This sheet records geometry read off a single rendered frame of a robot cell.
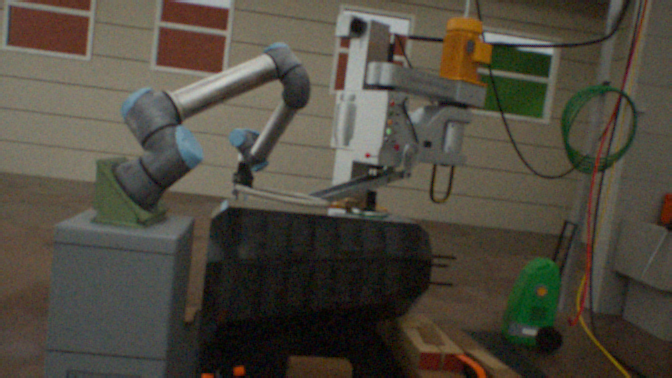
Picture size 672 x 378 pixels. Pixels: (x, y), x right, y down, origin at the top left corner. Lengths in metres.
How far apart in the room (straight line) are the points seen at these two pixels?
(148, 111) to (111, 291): 0.63
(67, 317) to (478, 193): 8.29
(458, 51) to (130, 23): 6.63
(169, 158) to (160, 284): 0.43
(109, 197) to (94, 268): 0.24
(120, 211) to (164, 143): 0.27
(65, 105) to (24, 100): 0.62
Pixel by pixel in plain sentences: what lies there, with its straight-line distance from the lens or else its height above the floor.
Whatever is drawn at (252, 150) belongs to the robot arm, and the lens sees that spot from 2.65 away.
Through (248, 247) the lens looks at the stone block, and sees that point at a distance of 2.81.
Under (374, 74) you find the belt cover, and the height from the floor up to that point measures 1.61.
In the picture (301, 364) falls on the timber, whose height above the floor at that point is 0.14.
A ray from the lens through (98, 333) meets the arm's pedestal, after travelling 2.04.
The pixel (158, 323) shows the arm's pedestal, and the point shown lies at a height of 0.55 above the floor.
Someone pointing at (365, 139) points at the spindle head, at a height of 1.24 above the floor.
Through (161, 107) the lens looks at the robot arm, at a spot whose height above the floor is 1.27.
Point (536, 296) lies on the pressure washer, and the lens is 3.96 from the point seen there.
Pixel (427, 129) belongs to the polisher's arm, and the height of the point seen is 1.35.
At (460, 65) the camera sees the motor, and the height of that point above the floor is 1.78.
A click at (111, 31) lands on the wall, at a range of 9.49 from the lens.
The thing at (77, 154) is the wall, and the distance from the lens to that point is 9.57.
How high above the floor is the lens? 1.25
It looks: 6 degrees down
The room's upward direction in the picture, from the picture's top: 7 degrees clockwise
